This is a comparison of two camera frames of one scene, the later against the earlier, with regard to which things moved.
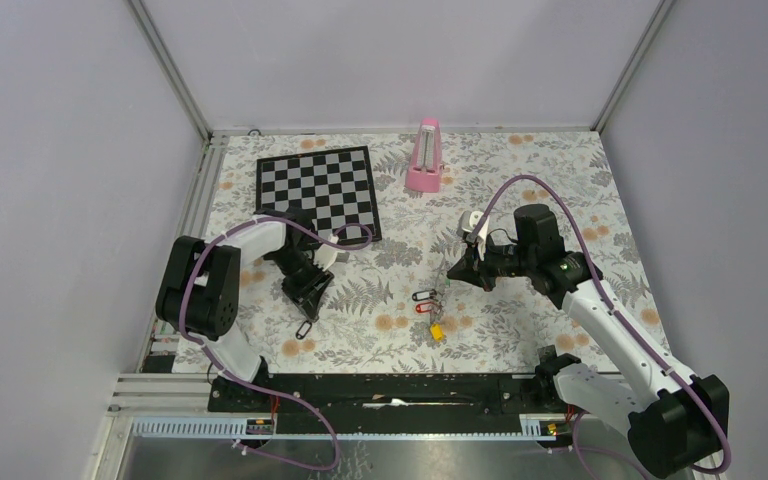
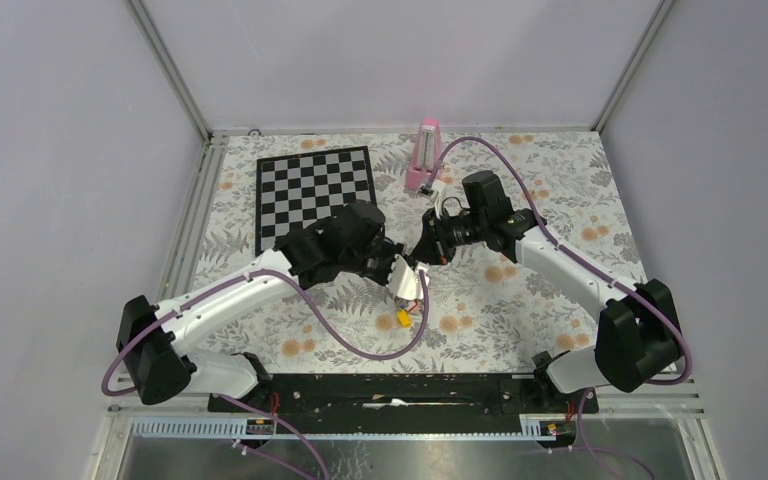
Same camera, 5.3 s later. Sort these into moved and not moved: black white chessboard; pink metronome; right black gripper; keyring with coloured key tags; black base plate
Moved: right black gripper; keyring with coloured key tags
Not moved: black base plate; black white chessboard; pink metronome
